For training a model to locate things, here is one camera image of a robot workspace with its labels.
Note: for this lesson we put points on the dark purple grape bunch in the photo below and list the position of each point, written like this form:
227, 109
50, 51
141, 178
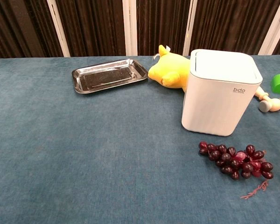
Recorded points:
233, 162

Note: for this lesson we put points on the dark brown curtain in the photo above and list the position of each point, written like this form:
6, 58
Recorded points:
93, 25

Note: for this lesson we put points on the stainless steel rectangular tray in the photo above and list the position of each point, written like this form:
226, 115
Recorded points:
107, 77

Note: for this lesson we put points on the yellow plush toy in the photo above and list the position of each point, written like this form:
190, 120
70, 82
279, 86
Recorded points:
171, 70

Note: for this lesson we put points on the blue velvet tablecloth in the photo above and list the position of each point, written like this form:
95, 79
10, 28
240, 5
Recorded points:
95, 151

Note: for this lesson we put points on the white plastic trash bin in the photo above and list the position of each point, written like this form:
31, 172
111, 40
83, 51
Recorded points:
219, 105

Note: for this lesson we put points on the wooden toy mallet grey ends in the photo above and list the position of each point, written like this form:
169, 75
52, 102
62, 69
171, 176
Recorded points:
276, 104

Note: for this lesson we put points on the white frame post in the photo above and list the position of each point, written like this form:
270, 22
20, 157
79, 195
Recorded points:
274, 32
189, 28
130, 28
58, 28

